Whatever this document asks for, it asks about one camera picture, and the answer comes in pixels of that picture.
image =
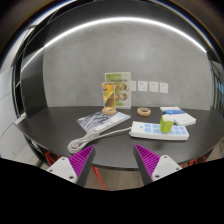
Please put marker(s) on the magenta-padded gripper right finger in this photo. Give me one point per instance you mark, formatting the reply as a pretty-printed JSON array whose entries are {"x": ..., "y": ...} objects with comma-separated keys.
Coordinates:
[{"x": 160, "y": 166}]

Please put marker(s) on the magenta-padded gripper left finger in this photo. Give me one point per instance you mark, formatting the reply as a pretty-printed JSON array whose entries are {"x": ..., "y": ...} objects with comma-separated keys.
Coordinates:
[{"x": 65, "y": 166}]

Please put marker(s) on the green and white charger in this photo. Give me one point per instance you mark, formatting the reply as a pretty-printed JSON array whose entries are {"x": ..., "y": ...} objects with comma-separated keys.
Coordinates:
[{"x": 166, "y": 123}]

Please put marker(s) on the white power strip blue sockets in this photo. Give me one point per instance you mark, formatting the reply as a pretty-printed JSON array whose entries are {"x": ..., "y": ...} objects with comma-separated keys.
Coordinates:
[{"x": 146, "y": 130}]

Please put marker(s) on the white booklet with blue band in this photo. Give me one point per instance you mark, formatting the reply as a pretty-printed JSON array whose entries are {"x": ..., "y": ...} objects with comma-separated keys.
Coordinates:
[{"x": 181, "y": 117}]

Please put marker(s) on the beige tape roll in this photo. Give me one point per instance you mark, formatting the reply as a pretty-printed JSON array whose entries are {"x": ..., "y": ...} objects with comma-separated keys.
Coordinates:
[{"x": 144, "y": 111}]

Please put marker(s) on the grey printed magazine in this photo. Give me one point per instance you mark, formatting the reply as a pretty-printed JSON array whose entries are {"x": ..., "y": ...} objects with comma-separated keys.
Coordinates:
[{"x": 100, "y": 120}]

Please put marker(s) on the large acrylic sign green poster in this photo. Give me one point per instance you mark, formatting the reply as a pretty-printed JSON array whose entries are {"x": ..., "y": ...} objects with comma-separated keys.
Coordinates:
[{"x": 123, "y": 90}]

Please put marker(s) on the black-framed glass partition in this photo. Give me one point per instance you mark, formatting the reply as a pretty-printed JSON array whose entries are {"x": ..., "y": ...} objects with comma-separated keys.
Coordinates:
[{"x": 218, "y": 90}]

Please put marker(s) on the long ceiling light strip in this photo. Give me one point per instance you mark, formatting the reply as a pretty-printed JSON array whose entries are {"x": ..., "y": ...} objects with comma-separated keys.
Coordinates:
[{"x": 113, "y": 20}]

